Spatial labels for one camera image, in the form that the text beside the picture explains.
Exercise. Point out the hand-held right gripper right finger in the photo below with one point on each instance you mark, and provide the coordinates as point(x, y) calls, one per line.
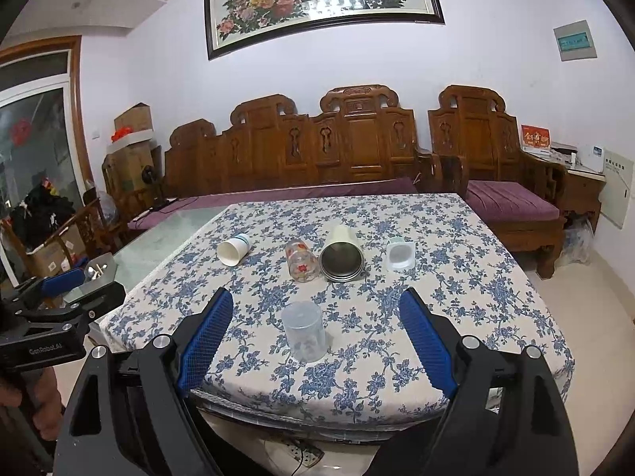
point(427, 344)

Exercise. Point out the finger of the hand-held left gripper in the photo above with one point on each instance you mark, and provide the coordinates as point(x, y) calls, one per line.
point(99, 300)
point(64, 280)

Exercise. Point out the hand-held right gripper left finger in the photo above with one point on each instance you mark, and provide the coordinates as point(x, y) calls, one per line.
point(206, 344)

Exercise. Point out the small square clear cup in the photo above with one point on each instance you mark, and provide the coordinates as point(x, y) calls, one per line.
point(400, 255)

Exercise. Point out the white paper cup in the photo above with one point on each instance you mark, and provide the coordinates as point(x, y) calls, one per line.
point(232, 252)

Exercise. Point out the clear plastic cup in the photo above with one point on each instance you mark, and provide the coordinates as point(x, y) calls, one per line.
point(303, 329)

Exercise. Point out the cream metal cup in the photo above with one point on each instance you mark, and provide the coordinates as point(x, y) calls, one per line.
point(342, 255)

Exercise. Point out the person's left hand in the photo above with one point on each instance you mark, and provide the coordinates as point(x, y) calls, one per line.
point(47, 401)

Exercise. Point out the open cardboard box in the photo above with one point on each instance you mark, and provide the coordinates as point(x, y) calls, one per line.
point(52, 255)

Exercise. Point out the pile of dark clothes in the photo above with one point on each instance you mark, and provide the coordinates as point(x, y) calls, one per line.
point(42, 215)

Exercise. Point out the wooden chair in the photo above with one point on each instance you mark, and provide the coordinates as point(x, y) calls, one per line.
point(104, 218)

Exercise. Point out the blue floral tablecloth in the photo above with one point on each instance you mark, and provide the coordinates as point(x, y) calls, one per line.
point(357, 386)

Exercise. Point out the wooden framed glass door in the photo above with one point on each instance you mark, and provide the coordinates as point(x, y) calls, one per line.
point(39, 158)

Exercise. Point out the red flower print glass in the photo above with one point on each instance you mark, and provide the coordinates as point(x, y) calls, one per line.
point(300, 260)

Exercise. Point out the black fan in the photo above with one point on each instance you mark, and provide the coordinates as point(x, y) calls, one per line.
point(148, 178)

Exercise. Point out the large cardboard box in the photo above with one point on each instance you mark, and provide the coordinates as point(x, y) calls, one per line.
point(130, 166)

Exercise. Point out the white power strip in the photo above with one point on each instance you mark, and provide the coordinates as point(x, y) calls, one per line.
point(306, 455)

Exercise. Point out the square purple seat cushion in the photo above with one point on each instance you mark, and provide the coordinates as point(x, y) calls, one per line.
point(511, 201)

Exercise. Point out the long purple sofa cushion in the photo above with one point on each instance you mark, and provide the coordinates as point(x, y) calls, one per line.
point(278, 193)

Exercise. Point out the small cardboard box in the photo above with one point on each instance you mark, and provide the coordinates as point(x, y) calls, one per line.
point(134, 118)

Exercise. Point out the clear plastic bag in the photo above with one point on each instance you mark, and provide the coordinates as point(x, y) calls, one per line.
point(579, 240)

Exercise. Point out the carved wooden armchair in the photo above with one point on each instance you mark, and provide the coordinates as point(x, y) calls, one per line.
point(476, 144)

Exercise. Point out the wooden side table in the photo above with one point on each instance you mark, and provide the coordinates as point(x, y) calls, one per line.
point(585, 193)

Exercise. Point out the carved wooden sofa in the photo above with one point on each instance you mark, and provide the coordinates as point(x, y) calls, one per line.
point(302, 144)

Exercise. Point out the red gift box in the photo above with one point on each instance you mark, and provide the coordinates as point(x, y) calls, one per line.
point(536, 138)

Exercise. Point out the white box device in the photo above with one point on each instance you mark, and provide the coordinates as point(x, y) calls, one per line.
point(593, 159)

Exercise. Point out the framed flower painting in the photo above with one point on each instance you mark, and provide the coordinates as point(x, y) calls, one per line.
point(317, 5)

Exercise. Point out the white wall panel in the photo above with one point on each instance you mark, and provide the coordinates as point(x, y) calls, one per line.
point(619, 191)

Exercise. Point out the grey wall electrical box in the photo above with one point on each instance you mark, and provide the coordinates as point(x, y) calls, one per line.
point(574, 40)

